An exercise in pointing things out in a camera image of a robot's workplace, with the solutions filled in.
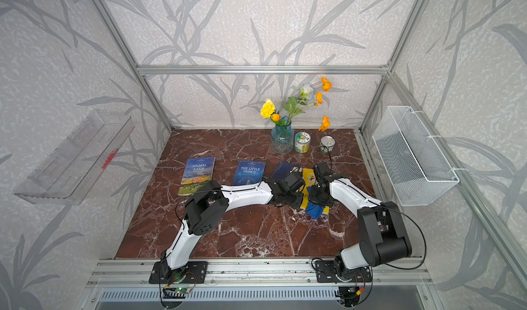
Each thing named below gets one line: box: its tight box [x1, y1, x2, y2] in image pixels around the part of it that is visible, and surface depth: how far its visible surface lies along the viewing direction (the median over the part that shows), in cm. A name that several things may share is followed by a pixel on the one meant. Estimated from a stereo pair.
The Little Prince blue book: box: [232, 159, 267, 186], surface depth 103 cm
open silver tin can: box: [319, 135, 336, 154], surface depth 110 cm
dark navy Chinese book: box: [269, 160, 301, 180], surface depth 105 cm
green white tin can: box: [294, 130, 311, 154], surface depth 109 cm
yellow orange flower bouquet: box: [260, 76, 333, 132], surface depth 95 cm
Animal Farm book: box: [177, 156, 216, 197], surface depth 101 cm
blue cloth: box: [305, 201, 325, 220], surface depth 85 cm
